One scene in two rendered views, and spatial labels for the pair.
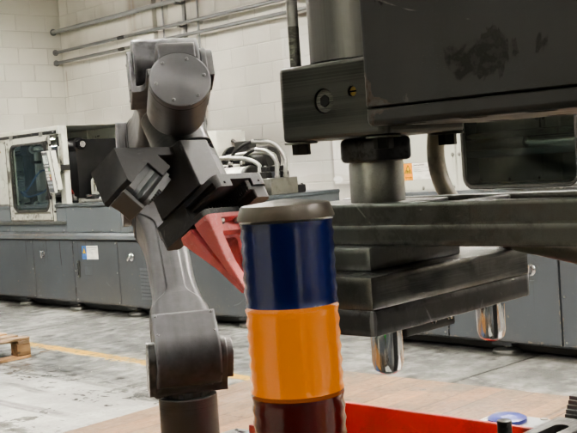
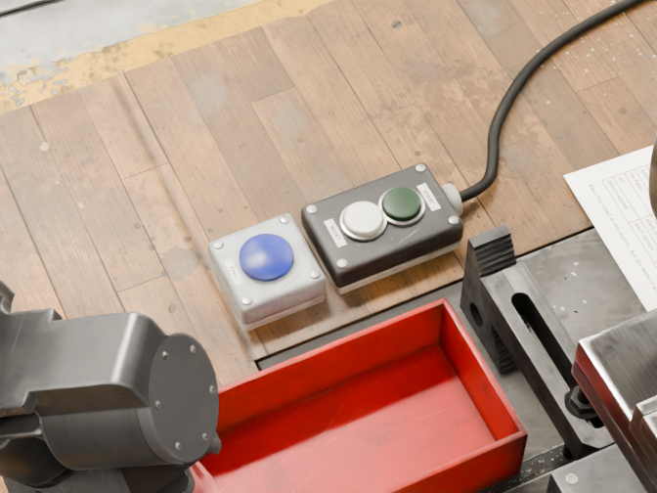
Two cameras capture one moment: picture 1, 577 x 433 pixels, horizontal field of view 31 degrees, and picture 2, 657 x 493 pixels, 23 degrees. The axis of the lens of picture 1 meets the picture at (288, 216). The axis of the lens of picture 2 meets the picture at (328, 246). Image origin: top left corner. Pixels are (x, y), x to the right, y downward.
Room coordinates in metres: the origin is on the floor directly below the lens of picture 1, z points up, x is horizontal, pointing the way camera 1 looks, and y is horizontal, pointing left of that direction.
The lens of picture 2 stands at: (0.77, 0.38, 1.90)
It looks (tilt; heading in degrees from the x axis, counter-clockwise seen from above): 56 degrees down; 292
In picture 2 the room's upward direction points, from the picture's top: straight up
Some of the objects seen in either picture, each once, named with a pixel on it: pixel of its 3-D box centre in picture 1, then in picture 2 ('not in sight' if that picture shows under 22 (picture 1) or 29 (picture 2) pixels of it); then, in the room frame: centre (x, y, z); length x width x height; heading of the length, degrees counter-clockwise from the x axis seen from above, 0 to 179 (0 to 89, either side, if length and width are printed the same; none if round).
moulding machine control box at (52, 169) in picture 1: (55, 171); not in sight; (9.40, 2.07, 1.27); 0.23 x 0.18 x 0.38; 133
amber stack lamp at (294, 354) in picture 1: (294, 347); not in sight; (0.42, 0.00, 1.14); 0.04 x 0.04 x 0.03
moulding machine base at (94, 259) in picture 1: (100, 251); not in sight; (9.88, 1.81, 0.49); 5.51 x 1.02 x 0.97; 43
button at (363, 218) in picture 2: not in sight; (363, 224); (1.00, -0.27, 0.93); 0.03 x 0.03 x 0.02
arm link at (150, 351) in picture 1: (189, 367); not in sight; (1.08, 0.12, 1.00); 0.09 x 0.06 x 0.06; 102
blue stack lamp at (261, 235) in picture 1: (288, 261); not in sight; (0.42, 0.00, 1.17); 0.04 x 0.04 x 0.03
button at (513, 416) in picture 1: (507, 423); (266, 260); (1.06, -0.21, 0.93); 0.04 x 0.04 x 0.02
